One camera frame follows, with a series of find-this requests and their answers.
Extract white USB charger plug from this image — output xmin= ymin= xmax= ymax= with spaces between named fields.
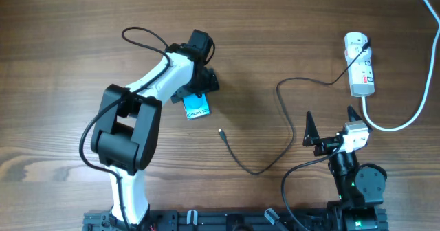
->
xmin=345 ymin=43 xmax=372 ymax=63

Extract white power strip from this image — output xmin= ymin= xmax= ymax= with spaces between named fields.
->
xmin=344 ymin=32 xmax=375 ymax=97

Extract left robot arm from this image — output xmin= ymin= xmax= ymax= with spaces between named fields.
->
xmin=86 ymin=30 xmax=219 ymax=230

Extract black aluminium base frame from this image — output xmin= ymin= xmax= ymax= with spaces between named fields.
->
xmin=82 ymin=206 xmax=389 ymax=231

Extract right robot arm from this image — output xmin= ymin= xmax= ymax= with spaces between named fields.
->
xmin=303 ymin=106 xmax=389 ymax=231

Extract Galaxy S25 smartphone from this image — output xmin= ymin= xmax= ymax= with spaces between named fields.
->
xmin=183 ymin=94 xmax=211 ymax=120

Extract black USB charging cable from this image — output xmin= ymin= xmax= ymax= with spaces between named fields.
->
xmin=217 ymin=38 xmax=372 ymax=176

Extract white power strip cord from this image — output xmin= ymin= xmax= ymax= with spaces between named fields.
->
xmin=360 ymin=0 xmax=440 ymax=133

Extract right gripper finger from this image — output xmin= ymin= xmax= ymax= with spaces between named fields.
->
xmin=302 ymin=111 xmax=320 ymax=146
xmin=347 ymin=105 xmax=373 ymax=132

